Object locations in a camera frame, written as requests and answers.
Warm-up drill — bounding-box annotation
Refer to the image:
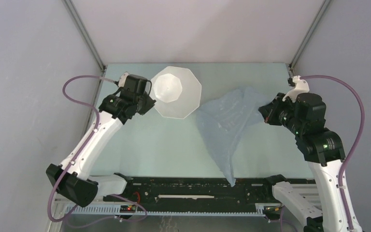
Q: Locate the light blue plastic trash bag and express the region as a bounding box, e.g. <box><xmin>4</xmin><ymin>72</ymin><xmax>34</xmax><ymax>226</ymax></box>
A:
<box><xmin>196</xmin><ymin>87</ymin><xmax>269</xmax><ymax>187</ymax></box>

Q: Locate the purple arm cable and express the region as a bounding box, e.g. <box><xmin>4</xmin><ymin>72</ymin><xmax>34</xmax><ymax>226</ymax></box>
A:
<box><xmin>300</xmin><ymin>74</ymin><xmax>365</xmax><ymax>231</ymax></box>
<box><xmin>46</xmin><ymin>74</ymin><xmax>119</xmax><ymax>223</ymax></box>

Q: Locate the white octagonal trash bin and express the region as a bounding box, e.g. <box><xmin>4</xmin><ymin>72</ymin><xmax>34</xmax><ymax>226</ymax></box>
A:
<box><xmin>150</xmin><ymin>66</ymin><xmax>202</xmax><ymax>119</ymax></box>

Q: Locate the white slotted cable duct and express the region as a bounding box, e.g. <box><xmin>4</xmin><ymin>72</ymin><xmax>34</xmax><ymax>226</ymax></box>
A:
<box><xmin>72</xmin><ymin>204</ymin><xmax>265</xmax><ymax>217</ymax></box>

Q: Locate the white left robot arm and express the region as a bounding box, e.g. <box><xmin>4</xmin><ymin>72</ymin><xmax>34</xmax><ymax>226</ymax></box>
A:
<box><xmin>46</xmin><ymin>72</ymin><xmax>156</xmax><ymax>207</ymax></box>

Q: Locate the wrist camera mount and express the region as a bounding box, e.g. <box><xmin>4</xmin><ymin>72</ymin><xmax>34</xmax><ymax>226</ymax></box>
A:
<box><xmin>282</xmin><ymin>75</ymin><xmax>310</xmax><ymax>102</ymax></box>
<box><xmin>114</xmin><ymin>72</ymin><xmax>129</xmax><ymax>87</ymax></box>

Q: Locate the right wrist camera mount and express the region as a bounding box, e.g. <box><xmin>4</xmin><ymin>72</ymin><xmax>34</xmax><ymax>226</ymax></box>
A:
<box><xmin>282</xmin><ymin>75</ymin><xmax>310</xmax><ymax>102</ymax></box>

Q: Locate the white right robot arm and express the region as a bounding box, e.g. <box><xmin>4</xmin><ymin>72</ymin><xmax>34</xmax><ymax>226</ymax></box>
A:
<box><xmin>259</xmin><ymin>93</ymin><xmax>363</xmax><ymax>232</ymax></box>

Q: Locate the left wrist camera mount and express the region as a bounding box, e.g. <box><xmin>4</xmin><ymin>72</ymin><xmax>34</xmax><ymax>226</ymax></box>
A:
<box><xmin>114</xmin><ymin>72</ymin><xmax>129</xmax><ymax>87</ymax></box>

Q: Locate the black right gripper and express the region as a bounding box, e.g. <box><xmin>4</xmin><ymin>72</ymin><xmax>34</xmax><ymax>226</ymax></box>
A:
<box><xmin>259</xmin><ymin>92</ymin><xmax>303</xmax><ymax>134</ymax></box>

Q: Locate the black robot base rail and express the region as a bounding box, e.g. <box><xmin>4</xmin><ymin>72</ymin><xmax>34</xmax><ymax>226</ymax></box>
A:
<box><xmin>121</xmin><ymin>174</ymin><xmax>287</xmax><ymax>212</ymax></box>

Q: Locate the right aluminium frame post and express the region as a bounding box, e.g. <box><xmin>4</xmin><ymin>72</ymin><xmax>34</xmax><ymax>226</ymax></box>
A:
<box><xmin>286</xmin><ymin>0</ymin><xmax>356</xmax><ymax>232</ymax></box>

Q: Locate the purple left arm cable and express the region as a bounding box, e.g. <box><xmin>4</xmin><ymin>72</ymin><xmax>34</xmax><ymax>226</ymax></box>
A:
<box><xmin>46</xmin><ymin>74</ymin><xmax>119</xmax><ymax>223</ymax></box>

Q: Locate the aluminium frame post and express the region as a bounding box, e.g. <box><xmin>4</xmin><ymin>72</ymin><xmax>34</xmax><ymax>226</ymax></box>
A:
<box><xmin>46</xmin><ymin>0</ymin><xmax>106</xmax><ymax>223</ymax></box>
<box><xmin>286</xmin><ymin>0</ymin><xmax>356</xmax><ymax>232</ymax></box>

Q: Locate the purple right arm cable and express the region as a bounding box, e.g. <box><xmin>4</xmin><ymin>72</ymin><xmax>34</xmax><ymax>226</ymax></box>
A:
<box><xmin>300</xmin><ymin>74</ymin><xmax>365</xmax><ymax>231</ymax></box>

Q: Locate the left aluminium frame post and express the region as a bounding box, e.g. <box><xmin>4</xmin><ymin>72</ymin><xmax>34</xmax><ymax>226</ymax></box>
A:
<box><xmin>46</xmin><ymin>0</ymin><xmax>106</xmax><ymax>223</ymax></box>

